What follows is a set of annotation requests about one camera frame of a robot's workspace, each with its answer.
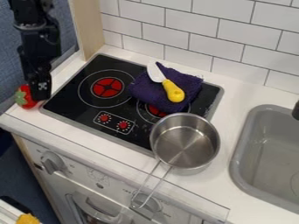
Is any yellow toy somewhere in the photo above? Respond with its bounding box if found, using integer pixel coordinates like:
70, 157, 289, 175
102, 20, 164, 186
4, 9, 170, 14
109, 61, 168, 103
15, 213, 41, 224

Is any toy sink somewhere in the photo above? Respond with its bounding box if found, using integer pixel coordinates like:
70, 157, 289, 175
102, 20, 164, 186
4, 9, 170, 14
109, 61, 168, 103
227, 103, 299, 215

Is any silver pot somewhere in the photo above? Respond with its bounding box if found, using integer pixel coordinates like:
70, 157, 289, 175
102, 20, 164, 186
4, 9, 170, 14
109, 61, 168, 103
128, 112, 222, 210

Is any purple cloth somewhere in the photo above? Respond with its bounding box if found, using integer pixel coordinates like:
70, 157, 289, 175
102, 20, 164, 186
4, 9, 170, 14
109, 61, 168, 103
127, 61, 205, 114

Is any toy stove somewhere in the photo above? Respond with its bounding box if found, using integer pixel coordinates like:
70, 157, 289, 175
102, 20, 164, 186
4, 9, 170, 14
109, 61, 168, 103
38, 52, 226, 158

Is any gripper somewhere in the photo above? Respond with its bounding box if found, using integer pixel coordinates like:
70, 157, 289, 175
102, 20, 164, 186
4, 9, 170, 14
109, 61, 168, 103
16, 26, 64, 102

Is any yellow handled toy knife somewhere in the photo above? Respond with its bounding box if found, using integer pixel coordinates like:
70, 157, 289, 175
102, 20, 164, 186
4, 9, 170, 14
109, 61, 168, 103
145, 59, 187, 104

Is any red toy strawberry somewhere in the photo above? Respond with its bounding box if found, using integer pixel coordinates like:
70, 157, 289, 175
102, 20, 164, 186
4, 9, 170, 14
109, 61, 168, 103
14, 84, 41, 110

